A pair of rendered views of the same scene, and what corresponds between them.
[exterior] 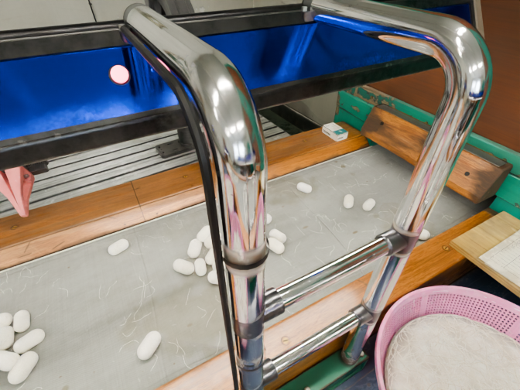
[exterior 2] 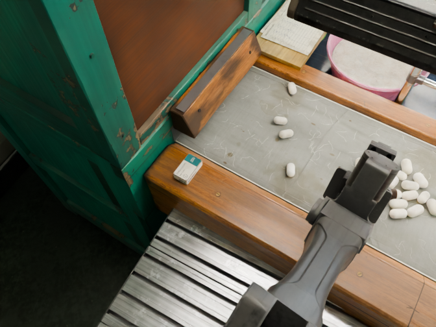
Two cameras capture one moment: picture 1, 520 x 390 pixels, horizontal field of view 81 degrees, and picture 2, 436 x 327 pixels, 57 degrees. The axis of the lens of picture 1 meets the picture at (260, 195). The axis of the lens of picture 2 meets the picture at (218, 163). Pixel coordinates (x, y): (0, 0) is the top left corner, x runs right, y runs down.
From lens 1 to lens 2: 0.94 m
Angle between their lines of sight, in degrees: 67
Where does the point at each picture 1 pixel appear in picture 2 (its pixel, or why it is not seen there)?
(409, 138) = (218, 87)
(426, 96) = (185, 64)
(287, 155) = (257, 198)
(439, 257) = (314, 73)
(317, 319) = (405, 116)
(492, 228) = (273, 50)
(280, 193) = (306, 187)
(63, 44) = not seen: outside the picture
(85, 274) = not seen: outside the picture
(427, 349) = (368, 79)
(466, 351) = (357, 65)
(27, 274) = not seen: outside the picture
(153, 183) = (392, 297)
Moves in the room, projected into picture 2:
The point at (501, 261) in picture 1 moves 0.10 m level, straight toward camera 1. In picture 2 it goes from (302, 46) to (341, 57)
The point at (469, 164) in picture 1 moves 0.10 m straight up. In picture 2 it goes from (246, 48) to (248, 13)
